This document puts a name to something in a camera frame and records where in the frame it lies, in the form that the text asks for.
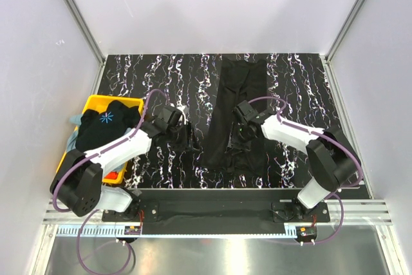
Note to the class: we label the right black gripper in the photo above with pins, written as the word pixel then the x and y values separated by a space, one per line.
pixel 234 142

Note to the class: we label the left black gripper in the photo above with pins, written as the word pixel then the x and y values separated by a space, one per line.
pixel 188 141

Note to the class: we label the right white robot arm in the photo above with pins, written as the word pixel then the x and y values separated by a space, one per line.
pixel 331 158

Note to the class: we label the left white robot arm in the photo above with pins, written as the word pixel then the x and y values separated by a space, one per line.
pixel 78 184

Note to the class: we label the black t-shirt with blue print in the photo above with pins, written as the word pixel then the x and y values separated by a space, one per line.
pixel 98 129

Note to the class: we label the orange t-shirt in bin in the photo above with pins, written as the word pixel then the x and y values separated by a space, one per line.
pixel 112 175

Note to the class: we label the yellow plastic bin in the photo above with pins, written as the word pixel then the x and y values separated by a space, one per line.
pixel 99 103

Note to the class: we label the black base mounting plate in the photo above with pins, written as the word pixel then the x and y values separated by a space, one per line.
pixel 195 212

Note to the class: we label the left small connector box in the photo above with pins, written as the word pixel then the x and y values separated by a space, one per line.
pixel 132 230

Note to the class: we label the small connector box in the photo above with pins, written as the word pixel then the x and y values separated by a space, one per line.
pixel 307 232
pixel 132 230

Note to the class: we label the right small connector box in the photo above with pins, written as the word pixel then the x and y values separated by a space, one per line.
pixel 307 232

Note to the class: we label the right aluminium frame post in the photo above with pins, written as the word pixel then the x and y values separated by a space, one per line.
pixel 348 22

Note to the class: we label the aluminium frame post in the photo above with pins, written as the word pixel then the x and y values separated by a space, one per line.
pixel 84 29
pixel 348 22

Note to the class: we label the aluminium front rail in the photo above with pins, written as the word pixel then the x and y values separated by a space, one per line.
pixel 356 212

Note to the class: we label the left aluminium frame post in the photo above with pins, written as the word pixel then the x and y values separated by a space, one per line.
pixel 84 29

